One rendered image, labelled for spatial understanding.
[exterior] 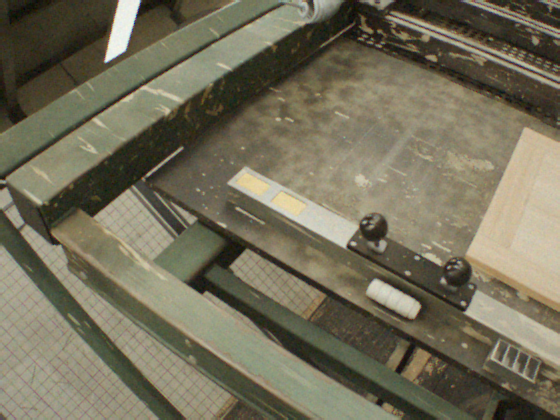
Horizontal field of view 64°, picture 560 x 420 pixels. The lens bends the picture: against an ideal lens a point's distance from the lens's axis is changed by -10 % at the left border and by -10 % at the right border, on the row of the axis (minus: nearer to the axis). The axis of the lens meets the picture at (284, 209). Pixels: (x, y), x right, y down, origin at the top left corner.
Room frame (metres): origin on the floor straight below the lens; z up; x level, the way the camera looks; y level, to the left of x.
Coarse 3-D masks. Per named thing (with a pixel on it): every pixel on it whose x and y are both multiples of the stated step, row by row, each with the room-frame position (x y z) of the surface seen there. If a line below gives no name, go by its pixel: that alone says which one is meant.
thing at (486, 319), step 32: (288, 192) 0.79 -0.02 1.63; (288, 224) 0.76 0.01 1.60; (320, 224) 0.74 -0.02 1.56; (352, 224) 0.74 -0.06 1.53; (352, 256) 0.71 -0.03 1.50; (416, 288) 0.66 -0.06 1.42; (448, 320) 0.65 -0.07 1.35; (480, 320) 0.61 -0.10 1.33; (512, 320) 0.61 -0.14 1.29; (544, 352) 0.57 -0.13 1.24
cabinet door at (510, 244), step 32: (512, 160) 0.89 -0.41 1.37; (544, 160) 0.90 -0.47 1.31; (512, 192) 0.83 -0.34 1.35; (544, 192) 0.83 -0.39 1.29; (480, 224) 0.77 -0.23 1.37; (512, 224) 0.77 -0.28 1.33; (544, 224) 0.77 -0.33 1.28; (480, 256) 0.72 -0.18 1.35; (512, 256) 0.72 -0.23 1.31; (544, 256) 0.72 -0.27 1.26; (544, 288) 0.67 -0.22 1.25
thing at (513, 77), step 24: (360, 0) 1.21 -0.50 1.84; (384, 0) 1.21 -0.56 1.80; (360, 24) 1.27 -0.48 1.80; (384, 24) 1.22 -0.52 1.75; (408, 24) 1.19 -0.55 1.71; (408, 48) 1.22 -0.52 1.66; (432, 48) 1.17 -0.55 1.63; (456, 48) 1.13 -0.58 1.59; (480, 48) 1.13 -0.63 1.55; (480, 72) 1.12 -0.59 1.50; (504, 72) 1.08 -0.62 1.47; (528, 72) 1.05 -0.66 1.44; (528, 96) 1.07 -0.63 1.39; (552, 96) 1.03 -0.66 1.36
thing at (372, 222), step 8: (368, 216) 0.60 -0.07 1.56; (376, 216) 0.59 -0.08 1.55; (384, 216) 0.60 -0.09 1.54; (360, 224) 0.60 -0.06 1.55; (368, 224) 0.59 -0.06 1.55; (376, 224) 0.59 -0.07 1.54; (384, 224) 0.59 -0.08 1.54; (360, 232) 0.60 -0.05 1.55; (368, 232) 0.59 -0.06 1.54; (376, 232) 0.59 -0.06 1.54; (384, 232) 0.59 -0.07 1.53; (368, 240) 0.60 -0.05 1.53; (376, 240) 0.59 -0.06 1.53; (376, 248) 0.69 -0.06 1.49; (384, 248) 0.68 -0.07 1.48
